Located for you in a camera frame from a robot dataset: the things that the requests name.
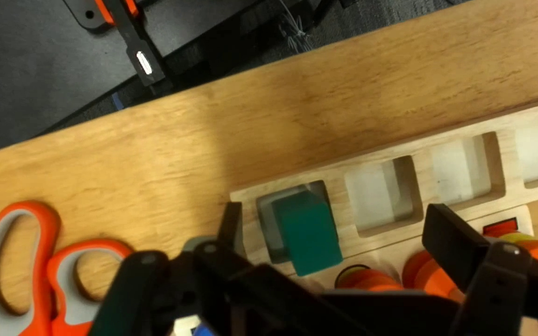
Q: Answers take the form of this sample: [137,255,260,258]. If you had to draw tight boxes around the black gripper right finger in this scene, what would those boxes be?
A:
[421,202,493,279]

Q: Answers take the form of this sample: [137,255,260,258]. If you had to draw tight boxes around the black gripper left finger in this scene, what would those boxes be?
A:
[217,200,245,251]

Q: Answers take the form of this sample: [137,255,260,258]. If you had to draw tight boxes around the small green wooden block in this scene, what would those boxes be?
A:
[273,189,344,279]

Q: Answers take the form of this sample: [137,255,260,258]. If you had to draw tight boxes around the wooden pallet with slots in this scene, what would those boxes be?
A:
[228,96,538,301]

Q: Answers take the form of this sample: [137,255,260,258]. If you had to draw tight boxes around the small red square piece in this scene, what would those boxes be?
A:
[482,217,520,240]

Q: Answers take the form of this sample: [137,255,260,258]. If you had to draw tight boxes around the blue round disc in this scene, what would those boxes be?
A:
[191,320,219,336]

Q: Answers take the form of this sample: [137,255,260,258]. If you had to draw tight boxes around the orange and black clamp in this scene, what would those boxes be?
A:
[62,0,170,90]

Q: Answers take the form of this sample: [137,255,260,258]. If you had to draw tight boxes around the black mounting plate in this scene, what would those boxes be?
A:
[0,0,271,157]

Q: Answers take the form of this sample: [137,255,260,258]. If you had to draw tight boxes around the orange stacking ring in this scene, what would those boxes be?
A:
[499,232,538,268]
[400,249,464,305]
[333,264,402,296]

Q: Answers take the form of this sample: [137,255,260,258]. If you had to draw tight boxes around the orange handled scissors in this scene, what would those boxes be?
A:
[0,200,137,336]

